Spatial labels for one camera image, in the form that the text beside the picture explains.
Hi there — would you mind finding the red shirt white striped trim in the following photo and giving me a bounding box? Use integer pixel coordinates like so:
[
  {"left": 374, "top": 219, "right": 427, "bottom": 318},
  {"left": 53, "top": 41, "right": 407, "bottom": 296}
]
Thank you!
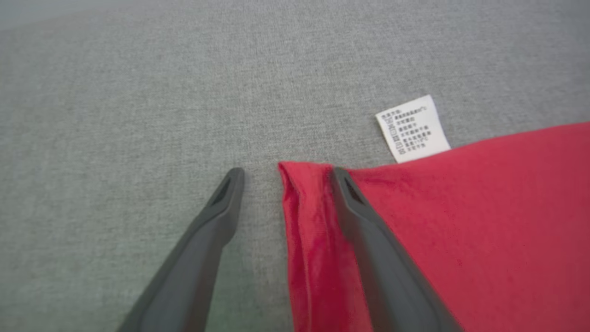
[{"left": 278, "top": 95, "right": 590, "bottom": 332}]

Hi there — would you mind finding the grey upholstered fabric bench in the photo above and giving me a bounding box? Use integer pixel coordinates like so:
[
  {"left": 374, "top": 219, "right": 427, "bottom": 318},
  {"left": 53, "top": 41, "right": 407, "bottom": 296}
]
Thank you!
[{"left": 0, "top": 0, "right": 590, "bottom": 332}]

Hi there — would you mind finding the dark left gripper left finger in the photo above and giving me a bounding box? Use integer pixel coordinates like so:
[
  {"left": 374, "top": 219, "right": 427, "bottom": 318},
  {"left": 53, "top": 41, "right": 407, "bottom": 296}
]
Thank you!
[{"left": 118, "top": 167, "right": 245, "bottom": 332}]

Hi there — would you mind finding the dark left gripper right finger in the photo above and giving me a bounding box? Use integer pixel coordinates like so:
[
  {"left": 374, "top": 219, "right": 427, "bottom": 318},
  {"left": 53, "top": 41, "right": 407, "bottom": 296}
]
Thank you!
[{"left": 331, "top": 167, "right": 464, "bottom": 332}]

